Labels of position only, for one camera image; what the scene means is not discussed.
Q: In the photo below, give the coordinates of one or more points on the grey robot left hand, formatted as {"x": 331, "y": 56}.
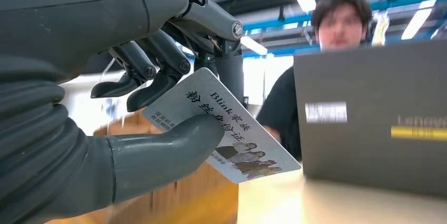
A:
{"x": 87, "y": 16}

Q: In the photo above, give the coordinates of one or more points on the white printed ID card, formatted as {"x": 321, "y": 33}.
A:
{"x": 230, "y": 135}

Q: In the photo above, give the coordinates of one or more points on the wooden card organizer box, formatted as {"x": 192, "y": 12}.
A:
{"x": 195, "y": 201}

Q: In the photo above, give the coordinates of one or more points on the person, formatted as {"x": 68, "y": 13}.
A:
{"x": 338, "y": 27}

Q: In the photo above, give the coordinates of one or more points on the grey laptop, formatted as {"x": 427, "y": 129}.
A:
{"x": 366, "y": 152}

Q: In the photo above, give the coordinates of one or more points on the blue ceiling beam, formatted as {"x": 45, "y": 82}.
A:
{"x": 279, "y": 23}

